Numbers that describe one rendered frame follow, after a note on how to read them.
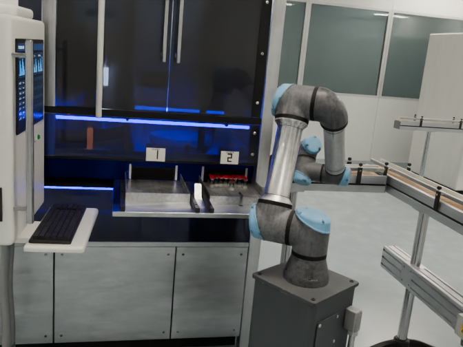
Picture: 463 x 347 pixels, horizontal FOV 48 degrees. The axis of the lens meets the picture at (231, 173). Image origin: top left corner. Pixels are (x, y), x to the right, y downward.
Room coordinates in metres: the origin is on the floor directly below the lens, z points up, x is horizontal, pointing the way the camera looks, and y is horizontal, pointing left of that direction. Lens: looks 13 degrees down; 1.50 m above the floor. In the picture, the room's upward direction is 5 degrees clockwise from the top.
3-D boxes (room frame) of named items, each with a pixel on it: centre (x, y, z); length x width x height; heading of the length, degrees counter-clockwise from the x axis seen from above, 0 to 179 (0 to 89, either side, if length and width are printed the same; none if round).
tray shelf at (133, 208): (2.14, 0.14, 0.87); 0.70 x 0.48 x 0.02; 103
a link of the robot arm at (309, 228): (1.59, -0.27, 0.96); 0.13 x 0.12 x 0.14; 71
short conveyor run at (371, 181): (2.63, -0.47, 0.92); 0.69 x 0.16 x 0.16; 103
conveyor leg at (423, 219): (2.41, -0.95, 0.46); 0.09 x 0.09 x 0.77; 13
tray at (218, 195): (2.23, -0.01, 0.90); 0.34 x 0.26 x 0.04; 12
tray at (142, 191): (2.17, 0.33, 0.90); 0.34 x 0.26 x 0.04; 13
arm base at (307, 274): (1.59, -0.28, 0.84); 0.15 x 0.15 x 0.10
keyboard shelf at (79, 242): (1.84, 0.65, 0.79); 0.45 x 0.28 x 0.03; 9
